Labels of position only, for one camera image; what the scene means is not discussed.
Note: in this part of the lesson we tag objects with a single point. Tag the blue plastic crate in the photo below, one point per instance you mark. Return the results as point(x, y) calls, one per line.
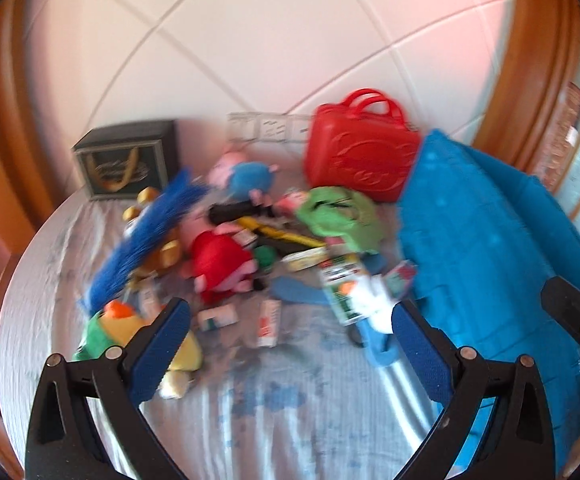
point(480, 240)

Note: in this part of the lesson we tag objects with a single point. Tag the pig plush with blue shirt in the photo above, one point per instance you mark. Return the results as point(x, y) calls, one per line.
point(250, 177)

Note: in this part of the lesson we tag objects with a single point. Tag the blue feather duster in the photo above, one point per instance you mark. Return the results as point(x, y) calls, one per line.
point(144, 232)

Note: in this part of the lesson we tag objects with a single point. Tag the white wall power socket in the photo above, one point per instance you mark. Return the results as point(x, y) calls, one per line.
point(275, 128)

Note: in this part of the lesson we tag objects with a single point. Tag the wooden wall frame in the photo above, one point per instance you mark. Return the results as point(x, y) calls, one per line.
point(14, 135)
point(535, 60)

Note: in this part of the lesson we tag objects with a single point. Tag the green white box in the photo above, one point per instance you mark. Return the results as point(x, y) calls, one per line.
point(342, 280)

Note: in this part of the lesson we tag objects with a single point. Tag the white green red packet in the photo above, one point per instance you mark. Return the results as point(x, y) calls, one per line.
point(400, 282)

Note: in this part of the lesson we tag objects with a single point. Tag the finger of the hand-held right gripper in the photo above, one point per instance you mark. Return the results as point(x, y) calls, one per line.
point(570, 310)

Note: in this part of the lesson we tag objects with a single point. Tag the white red box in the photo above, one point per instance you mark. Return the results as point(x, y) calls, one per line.
point(270, 322)

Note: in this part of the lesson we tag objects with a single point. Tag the red toy suitcase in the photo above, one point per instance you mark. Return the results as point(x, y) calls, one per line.
point(355, 160)

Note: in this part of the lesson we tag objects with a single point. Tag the floral rolled fabric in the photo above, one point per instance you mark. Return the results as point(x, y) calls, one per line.
point(565, 125)

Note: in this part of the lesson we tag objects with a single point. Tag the pig plush with red dress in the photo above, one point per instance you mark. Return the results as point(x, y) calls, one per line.
point(219, 260)

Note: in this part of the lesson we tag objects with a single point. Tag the cream tube box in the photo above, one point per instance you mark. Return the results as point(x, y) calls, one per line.
point(305, 260)

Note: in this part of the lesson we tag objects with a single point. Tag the dark gift bag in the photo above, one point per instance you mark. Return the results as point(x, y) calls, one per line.
point(162, 160)

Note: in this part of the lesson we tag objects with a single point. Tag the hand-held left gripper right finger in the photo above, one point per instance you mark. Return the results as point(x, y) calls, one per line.
point(420, 355)

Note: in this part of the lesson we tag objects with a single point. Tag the small pink box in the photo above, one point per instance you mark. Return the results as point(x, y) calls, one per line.
point(292, 201)

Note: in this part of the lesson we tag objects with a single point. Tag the white rabbit plush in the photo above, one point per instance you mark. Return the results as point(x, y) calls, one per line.
point(370, 305)

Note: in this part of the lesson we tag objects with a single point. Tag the green plush eye mask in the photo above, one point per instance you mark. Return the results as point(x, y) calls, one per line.
point(340, 215)

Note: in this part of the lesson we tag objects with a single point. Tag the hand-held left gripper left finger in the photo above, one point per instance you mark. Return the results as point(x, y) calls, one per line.
point(162, 347)

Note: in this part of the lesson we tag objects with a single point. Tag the yellow green duck plush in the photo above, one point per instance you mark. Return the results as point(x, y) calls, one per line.
point(112, 332)

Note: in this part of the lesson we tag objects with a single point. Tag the green ball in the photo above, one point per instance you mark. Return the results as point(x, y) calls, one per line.
point(265, 256)

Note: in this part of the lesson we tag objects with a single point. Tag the small white medicine bottle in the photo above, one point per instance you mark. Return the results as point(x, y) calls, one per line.
point(217, 320)

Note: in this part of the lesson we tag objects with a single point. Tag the brown yellow giraffe plush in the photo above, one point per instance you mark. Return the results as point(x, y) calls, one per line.
point(167, 255)

